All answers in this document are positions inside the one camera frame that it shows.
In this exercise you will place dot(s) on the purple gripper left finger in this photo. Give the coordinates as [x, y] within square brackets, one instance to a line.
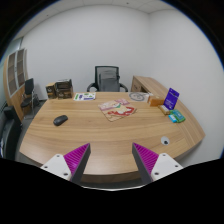
[71, 165]

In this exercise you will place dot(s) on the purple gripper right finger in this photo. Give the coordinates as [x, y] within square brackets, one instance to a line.
[153, 166]

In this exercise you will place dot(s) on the black computer mouse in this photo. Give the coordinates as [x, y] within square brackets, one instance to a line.
[60, 120]

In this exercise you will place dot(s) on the blue small box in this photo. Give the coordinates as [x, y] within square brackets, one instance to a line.
[172, 118]

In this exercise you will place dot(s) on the green flat box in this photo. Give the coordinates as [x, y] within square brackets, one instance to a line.
[177, 114]

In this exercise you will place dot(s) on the yellow small box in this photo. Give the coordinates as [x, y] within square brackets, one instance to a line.
[164, 110]

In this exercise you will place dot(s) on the orange small box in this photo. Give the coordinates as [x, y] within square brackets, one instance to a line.
[155, 101]

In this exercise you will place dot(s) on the white green paper sheet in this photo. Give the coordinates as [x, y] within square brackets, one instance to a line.
[85, 96]

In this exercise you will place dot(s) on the purple standing card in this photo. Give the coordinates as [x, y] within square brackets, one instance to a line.
[171, 99]

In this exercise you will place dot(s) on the black side chair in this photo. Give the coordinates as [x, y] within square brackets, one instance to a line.
[29, 97]

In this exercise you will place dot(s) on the small brown cardboard box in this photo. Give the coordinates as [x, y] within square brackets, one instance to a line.
[51, 92]

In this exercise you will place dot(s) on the wooden side cabinet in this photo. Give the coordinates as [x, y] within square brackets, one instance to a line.
[148, 84]

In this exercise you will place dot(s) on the black mesh office chair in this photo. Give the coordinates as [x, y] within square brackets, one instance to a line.
[107, 79]

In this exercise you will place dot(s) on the wooden bookshelf cabinet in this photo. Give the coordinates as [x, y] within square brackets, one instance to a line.
[14, 77]

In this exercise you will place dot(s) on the desk cable grommet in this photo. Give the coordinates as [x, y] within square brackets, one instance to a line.
[165, 140]

